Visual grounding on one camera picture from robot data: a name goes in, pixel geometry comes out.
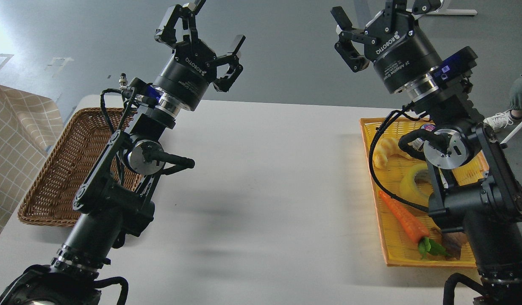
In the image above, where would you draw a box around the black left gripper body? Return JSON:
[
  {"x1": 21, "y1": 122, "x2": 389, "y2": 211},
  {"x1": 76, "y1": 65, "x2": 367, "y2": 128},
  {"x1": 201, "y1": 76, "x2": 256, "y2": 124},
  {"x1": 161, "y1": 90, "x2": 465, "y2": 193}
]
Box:
[{"x1": 153, "y1": 36, "x2": 217, "y2": 111}]

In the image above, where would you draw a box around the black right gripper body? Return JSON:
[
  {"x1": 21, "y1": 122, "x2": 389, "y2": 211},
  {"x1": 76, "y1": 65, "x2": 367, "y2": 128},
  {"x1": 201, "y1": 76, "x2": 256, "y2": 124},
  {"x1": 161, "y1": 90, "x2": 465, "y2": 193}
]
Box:
[{"x1": 364, "y1": 11, "x2": 442, "y2": 94}]

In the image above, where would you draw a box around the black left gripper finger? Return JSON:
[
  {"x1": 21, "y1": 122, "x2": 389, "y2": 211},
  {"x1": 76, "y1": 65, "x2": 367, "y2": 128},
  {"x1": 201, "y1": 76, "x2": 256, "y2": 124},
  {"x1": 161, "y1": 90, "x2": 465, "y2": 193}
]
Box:
[
  {"x1": 154, "y1": 0, "x2": 205, "y2": 48},
  {"x1": 205, "y1": 35, "x2": 246, "y2": 92}
]

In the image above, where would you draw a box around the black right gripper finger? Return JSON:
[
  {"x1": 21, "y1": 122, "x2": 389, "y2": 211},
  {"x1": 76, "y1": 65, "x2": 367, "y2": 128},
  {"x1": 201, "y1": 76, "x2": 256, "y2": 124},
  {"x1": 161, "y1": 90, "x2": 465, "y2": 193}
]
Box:
[
  {"x1": 382, "y1": 0, "x2": 442, "y2": 18},
  {"x1": 330, "y1": 6, "x2": 378, "y2": 72}
]

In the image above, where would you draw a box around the yellow tape roll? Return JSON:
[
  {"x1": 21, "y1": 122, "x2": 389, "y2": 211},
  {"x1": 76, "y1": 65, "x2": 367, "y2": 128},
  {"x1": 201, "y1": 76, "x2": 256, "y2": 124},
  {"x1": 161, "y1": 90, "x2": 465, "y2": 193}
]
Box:
[{"x1": 399, "y1": 164, "x2": 432, "y2": 207}]

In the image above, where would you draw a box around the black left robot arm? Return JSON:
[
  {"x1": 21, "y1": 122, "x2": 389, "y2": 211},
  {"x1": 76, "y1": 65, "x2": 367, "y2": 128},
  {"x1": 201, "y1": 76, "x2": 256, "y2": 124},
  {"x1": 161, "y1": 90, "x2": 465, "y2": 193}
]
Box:
[{"x1": 0, "y1": 0, "x2": 245, "y2": 305}]

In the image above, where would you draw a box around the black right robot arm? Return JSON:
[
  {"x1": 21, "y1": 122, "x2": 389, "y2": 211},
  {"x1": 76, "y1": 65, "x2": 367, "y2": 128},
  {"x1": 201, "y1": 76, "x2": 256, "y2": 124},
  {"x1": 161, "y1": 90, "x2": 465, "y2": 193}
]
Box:
[{"x1": 331, "y1": 0, "x2": 522, "y2": 305}]

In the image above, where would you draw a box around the white stand base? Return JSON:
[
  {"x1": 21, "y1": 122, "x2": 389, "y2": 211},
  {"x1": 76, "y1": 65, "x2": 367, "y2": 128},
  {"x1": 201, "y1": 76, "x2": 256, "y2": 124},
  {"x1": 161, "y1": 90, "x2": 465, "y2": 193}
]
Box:
[{"x1": 425, "y1": 8, "x2": 478, "y2": 16}]

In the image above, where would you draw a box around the small dark jar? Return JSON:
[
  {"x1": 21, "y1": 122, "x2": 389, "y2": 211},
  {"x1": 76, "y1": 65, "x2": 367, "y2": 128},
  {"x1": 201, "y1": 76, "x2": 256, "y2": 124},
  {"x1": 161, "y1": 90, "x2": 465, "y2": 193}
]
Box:
[{"x1": 421, "y1": 124, "x2": 436, "y2": 132}]

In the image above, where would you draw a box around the yellow toy croissant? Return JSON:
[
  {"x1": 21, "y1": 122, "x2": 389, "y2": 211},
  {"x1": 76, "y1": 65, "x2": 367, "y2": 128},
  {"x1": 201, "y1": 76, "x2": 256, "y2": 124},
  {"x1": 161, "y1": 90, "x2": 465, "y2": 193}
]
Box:
[{"x1": 372, "y1": 137, "x2": 413, "y2": 169}]

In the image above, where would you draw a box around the white sneaker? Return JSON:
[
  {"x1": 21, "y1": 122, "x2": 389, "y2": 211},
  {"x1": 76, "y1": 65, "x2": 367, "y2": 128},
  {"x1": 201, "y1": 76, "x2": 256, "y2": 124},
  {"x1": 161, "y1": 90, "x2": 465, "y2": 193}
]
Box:
[{"x1": 483, "y1": 110, "x2": 515, "y2": 133}]

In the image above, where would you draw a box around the beige checkered cloth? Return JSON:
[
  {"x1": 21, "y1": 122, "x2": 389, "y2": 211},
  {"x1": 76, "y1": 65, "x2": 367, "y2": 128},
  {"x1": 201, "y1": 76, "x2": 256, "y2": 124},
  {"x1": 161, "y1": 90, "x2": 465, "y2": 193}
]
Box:
[{"x1": 0, "y1": 85, "x2": 64, "y2": 235}]

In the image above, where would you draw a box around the orange toy carrot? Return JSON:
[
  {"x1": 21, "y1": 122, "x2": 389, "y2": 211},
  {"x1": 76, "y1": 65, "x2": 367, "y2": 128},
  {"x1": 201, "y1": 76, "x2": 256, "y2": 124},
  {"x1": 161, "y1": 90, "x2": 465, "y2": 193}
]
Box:
[{"x1": 378, "y1": 190, "x2": 449, "y2": 259}]

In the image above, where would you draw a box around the yellow plastic basket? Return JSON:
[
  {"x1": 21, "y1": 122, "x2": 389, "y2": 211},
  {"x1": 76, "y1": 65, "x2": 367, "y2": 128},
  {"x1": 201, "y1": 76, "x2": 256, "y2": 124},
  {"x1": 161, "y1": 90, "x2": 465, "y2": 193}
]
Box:
[{"x1": 360, "y1": 118, "x2": 489, "y2": 269}]

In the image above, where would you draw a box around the brown toy animal figure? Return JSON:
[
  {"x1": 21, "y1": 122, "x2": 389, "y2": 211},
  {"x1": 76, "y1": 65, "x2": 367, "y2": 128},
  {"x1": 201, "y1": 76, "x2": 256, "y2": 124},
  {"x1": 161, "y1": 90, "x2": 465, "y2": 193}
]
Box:
[{"x1": 430, "y1": 227, "x2": 468, "y2": 261}]

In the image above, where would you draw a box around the brown wicker basket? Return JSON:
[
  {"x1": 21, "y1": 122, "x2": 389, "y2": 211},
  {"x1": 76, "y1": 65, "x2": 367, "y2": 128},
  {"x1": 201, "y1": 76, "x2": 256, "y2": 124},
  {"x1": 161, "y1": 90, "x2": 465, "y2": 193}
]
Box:
[{"x1": 17, "y1": 107, "x2": 148, "y2": 227}]

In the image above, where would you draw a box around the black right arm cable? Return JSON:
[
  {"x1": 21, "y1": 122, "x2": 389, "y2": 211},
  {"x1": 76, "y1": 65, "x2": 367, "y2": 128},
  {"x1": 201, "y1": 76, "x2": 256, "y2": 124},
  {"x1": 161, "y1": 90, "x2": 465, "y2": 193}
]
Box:
[{"x1": 369, "y1": 109, "x2": 431, "y2": 212}]

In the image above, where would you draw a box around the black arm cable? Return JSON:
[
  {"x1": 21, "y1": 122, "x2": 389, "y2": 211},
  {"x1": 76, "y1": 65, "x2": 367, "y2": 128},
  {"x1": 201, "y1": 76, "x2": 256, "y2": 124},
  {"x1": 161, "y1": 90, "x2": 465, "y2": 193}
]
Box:
[
  {"x1": 369, "y1": 109, "x2": 431, "y2": 212},
  {"x1": 100, "y1": 87, "x2": 139, "y2": 187}
]

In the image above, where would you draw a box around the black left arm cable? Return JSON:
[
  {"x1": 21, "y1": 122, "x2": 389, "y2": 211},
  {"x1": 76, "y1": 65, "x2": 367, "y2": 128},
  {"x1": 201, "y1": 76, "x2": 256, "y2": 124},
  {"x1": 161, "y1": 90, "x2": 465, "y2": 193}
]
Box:
[{"x1": 100, "y1": 87, "x2": 139, "y2": 187}]

